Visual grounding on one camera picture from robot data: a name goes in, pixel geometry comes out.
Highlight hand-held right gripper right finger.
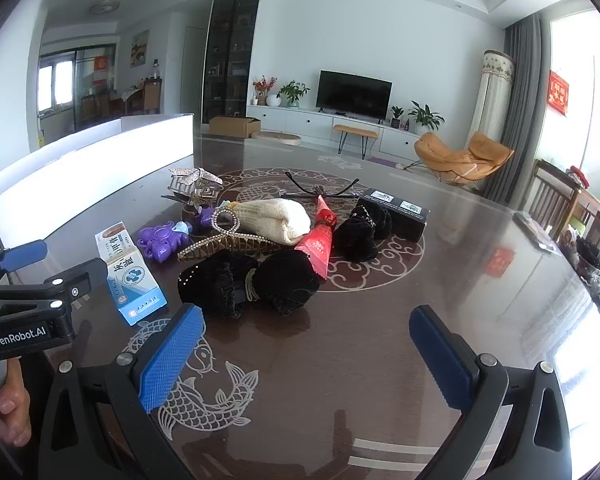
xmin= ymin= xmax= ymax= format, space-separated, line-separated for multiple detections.
xmin=409 ymin=305 xmax=588 ymax=480

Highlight white television cabinet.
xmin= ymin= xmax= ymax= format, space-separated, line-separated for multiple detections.
xmin=246 ymin=104 xmax=423 ymax=158

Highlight wall painting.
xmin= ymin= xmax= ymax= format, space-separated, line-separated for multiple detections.
xmin=130 ymin=30 xmax=150 ymax=67

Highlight red window decoration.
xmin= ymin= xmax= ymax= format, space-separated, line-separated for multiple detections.
xmin=549 ymin=70 xmax=571 ymax=117

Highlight purple octopus toy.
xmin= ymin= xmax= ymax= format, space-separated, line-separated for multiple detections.
xmin=137 ymin=219 xmax=192 ymax=264

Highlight white and blue toothpaste box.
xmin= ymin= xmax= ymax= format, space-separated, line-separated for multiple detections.
xmin=95 ymin=221 xmax=168 ymax=327

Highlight wooden cabinet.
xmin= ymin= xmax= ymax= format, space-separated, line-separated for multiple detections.
xmin=142 ymin=78 xmax=162 ymax=115

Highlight covered standing air conditioner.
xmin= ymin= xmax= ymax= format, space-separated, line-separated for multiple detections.
xmin=467 ymin=50 xmax=516 ymax=148

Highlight black box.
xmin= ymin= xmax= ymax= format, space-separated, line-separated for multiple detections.
xmin=356 ymin=188 xmax=430 ymax=243

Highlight black beaded velvet scrunchie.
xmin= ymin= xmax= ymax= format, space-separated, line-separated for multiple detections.
xmin=177 ymin=250 xmax=258 ymax=320

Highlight cardboard box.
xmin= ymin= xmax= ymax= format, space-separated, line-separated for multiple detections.
xmin=208 ymin=116 xmax=262 ymax=139

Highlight dark wooden desktop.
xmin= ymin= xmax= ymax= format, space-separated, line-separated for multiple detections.
xmin=0 ymin=132 xmax=600 ymax=480

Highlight grey plastic packet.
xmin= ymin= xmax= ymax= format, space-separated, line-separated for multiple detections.
xmin=512 ymin=210 xmax=561 ymax=254

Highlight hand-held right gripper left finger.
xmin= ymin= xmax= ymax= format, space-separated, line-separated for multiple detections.
xmin=37 ymin=304 xmax=206 ymax=480

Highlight green potted plant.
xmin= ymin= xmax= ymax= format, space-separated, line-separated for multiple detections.
xmin=278 ymin=80 xmax=311 ymax=109

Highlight cream knit pouch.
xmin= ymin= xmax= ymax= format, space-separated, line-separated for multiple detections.
xmin=225 ymin=198 xmax=312 ymax=247

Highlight dark clutter pile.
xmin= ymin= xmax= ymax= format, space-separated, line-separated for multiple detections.
xmin=560 ymin=225 xmax=600 ymax=311

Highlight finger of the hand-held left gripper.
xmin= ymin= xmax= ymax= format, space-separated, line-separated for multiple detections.
xmin=39 ymin=258 xmax=110 ymax=312
xmin=0 ymin=240 xmax=50 ymax=289

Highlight person's left hand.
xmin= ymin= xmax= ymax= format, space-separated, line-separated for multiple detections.
xmin=0 ymin=357 xmax=33 ymax=449

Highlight black-armed eyeglasses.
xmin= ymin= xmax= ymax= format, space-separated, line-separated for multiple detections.
xmin=279 ymin=171 xmax=361 ymax=200

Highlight large leafy potted plant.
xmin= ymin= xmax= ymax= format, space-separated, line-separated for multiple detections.
xmin=408 ymin=101 xmax=446 ymax=136

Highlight red packet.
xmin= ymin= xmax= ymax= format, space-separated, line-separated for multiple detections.
xmin=294 ymin=195 xmax=338 ymax=279

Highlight wooden bench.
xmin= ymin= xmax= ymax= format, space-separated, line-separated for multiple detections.
xmin=333 ymin=124 xmax=381 ymax=160

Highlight red flower bouquet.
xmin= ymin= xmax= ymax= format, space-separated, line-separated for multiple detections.
xmin=252 ymin=76 xmax=277 ymax=107

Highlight orange lounge chair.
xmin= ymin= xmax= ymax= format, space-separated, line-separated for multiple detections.
xmin=414 ymin=131 xmax=515 ymax=191

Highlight wooden chair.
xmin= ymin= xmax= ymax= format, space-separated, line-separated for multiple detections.
xmin=527 ymin=159 xmax=581 ymax=241

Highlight grey curtain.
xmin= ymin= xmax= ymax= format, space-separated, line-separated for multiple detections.
xmin=482 ymin=12 xmax=556 ymax=201

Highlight beige hair tie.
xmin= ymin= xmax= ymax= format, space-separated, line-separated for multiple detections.
xmin=244 ymin=269 xmax=262 ymax=304

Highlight brown rhinestone hair clip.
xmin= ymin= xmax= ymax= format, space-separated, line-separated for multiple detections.
xmin=177 ymin=204 xmax=281 ymax=262

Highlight dark glass display cabinet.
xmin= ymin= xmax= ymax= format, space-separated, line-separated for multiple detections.
xmin=201 ymin=0 xmax=263 ymax=126

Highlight round beige cushion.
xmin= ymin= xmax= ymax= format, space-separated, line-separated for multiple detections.
xmin=250 ymin=130 xmax=301 ymax=147

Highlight rhinestone bow hair clip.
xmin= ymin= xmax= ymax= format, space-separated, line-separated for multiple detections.
xmin=161 ymin=166 xmax=223 ymax=211

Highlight flat screen television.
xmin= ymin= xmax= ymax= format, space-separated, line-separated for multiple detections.
xmin=316 ymin=70 xmax=393 ymax=120

